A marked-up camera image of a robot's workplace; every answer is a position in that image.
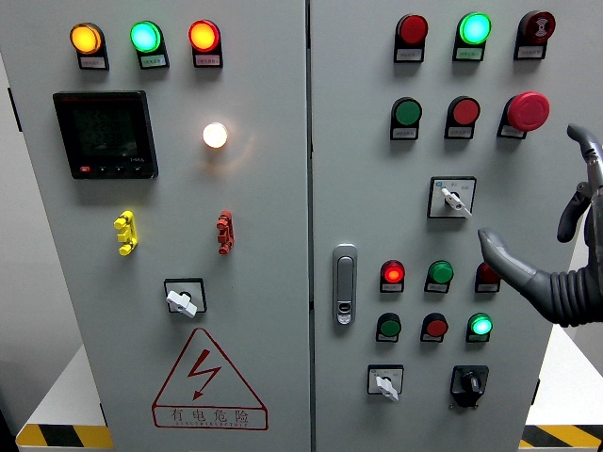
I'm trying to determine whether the grey-plate turn switch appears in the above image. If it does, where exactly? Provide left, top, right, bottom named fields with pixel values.
left=426, top=175, right=478, bottom=220
left=367, top=363, right=405, bottom=404

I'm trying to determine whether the small green lit lamp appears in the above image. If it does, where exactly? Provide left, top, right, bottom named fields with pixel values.
left=465, top=312, right=495, bottom=344

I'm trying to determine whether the small green domed button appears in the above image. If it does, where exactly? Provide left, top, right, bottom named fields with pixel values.
left=423, top=260, right=455, bottom=295

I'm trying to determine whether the small red flat button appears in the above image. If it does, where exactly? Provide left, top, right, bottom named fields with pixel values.
left=419, top=312, right=450, bottom=344

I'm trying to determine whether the black and yellow striped tape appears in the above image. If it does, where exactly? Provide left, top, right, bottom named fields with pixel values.
left=15, top=423, right=115, bottom=449
left=517, top=424, right=603, bottom=449

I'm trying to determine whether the small red lit lamp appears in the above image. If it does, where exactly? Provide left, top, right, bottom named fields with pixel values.
left=379, top=259, right=406, bottom=294

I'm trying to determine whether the small green flat button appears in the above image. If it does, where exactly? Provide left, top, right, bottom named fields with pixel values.
left=375, top=312, right=403, bottom=344

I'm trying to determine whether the large red stop button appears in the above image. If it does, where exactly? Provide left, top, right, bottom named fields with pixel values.
left=496, top=90, right=551, bottom=140

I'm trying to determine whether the large red push button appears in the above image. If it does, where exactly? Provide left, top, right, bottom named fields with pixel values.
left=443, top=95, right=482, bottom=140

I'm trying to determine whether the silver door lock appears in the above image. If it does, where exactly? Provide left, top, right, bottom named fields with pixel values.
left=332, top=243, right=359, bottom=327

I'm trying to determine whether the large green push button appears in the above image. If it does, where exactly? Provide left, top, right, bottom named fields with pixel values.
left=389, top=96, right=424, bottom=141

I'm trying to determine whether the grey cabinet door with lock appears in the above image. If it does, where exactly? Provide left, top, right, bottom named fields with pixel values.
left=308, top=0, right=603, bottom=452

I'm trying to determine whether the red buzzer with white symbol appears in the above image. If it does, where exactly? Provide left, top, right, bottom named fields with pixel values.
left=513, top=9, right=557, bottom=61

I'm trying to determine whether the large green lit lamp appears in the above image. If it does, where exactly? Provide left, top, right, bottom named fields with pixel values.
left=451, top=11, right=493, bottom=63

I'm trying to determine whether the large dark red lamp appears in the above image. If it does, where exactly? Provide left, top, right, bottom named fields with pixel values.
left=393, top=13, right=430, bottom=64

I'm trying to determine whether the grey cabinet door with display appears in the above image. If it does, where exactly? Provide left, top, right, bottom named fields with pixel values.
left=0, top=0, right=312, bottom=452

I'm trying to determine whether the red warning triangle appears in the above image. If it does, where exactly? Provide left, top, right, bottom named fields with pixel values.
left=151, top=327, right=269, bottom=431

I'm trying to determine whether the white lamp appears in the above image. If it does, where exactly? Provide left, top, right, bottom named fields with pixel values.
left=202, top=121, right=230, bottom=150

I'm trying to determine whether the red lit lamp beside green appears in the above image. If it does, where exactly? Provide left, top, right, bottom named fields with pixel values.
left=187, top=19, right=224, bottom=70

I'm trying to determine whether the black display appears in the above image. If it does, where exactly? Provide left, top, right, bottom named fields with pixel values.
left=52, top=89, right=159, bottom=181

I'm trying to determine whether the green lit lamp beside yellow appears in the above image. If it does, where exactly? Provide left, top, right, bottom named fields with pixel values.
left=129, top=20, right=171, bottom=71

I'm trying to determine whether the yellow round lamp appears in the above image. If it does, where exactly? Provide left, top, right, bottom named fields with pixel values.
left=69, top=22, right=110, bottom=72

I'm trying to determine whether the black handle turn switch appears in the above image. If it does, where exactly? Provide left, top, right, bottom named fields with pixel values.
left=448, top=364, right=490, bottom=410

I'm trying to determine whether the grey-plate turn switch, small white handle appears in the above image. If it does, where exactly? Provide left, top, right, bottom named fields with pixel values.
left=367, top=363, right=405, bottom=404

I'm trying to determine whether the small red handle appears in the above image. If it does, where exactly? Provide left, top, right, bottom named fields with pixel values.
left=216, top=209, right=235, bottom=256

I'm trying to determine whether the black-plate turn switch, white handle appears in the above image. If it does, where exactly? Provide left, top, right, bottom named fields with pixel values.
left=163, top=277, right=208, bottom=320

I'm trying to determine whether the small yellow handle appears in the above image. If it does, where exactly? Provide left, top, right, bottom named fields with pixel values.
left=113, top=210, right=139, bottom=257

